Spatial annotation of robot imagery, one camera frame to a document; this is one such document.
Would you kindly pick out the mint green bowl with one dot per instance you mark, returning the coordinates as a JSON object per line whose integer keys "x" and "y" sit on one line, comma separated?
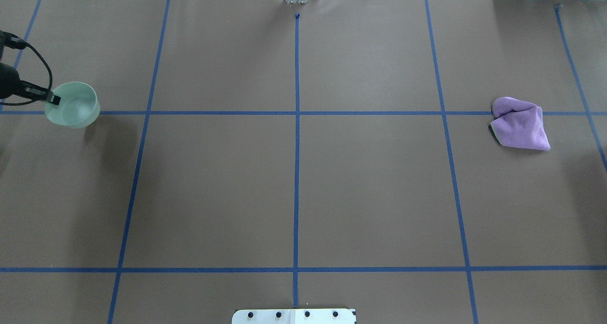
{"x": 78, "y": 107}

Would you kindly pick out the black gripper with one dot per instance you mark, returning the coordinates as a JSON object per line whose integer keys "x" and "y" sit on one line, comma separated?
{"x": 9, "y": 81}

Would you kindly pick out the purple microfiber cloth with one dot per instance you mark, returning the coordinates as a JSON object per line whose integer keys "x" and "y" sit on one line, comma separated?
{"x": 518, "y": 124}

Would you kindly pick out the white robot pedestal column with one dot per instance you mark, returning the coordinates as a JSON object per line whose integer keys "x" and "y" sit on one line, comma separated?
{"x": 295, "y": 316}

